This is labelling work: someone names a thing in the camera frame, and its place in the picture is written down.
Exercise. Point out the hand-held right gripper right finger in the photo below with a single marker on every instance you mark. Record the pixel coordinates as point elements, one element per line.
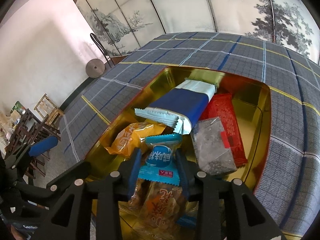
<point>183,172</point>

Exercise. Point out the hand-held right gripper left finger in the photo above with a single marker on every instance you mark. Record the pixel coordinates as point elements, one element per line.
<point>133,172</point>

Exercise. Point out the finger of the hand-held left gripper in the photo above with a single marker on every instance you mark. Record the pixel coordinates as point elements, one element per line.
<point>62,177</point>
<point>42,146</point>

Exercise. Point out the clear fried snack packet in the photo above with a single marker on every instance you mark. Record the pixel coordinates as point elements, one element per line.
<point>140,192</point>
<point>162,205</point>

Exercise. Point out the light blue small packet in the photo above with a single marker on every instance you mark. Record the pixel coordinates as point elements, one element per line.
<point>160,162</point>

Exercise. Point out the orange snack packet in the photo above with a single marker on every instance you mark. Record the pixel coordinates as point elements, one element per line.
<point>130,140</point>

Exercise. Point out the grey clear snack packet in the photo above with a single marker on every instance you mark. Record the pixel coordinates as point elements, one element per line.
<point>212,150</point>

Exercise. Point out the blue clear candy packet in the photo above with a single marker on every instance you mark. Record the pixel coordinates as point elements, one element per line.
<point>186,222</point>

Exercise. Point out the navy and white bar packet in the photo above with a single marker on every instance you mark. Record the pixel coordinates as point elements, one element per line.
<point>177,105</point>

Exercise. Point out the red snack packet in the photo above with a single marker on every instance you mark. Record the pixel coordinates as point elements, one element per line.
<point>222,115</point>

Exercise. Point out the gold tin tray red rim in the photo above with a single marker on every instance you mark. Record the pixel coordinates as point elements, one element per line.
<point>250,110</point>

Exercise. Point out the dark lattice wooden chair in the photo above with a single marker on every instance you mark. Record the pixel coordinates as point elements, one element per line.
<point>27,130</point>

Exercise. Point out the round stone disc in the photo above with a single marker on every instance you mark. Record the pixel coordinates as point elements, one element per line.
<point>94,68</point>

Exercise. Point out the black metal chair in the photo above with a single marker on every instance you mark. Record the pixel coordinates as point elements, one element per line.
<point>102,48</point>

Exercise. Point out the blue plaid tablecloth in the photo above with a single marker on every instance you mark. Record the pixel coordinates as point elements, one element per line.
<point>200,50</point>

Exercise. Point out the painted folding screen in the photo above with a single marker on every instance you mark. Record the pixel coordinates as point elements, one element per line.
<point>187,5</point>

